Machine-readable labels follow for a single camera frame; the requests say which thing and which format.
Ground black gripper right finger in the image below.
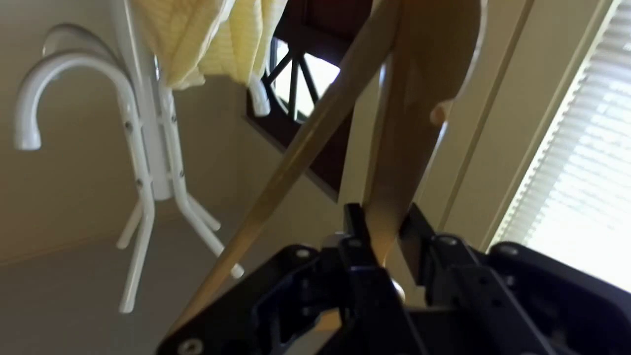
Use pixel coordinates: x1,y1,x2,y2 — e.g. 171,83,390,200
398,202,631,355

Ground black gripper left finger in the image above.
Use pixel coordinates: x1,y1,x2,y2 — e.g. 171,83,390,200
155,202,429,355

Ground white metal coat rack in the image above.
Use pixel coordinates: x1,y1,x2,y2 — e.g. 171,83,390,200
11,0,273,318

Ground white window blinds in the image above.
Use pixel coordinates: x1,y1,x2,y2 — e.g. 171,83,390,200
486,0,631,296

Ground yellow cloth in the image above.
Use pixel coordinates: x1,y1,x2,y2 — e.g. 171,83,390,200
125,0,291,93

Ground dark brown door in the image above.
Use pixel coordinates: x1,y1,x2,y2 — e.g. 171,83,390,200
244,0,376,204

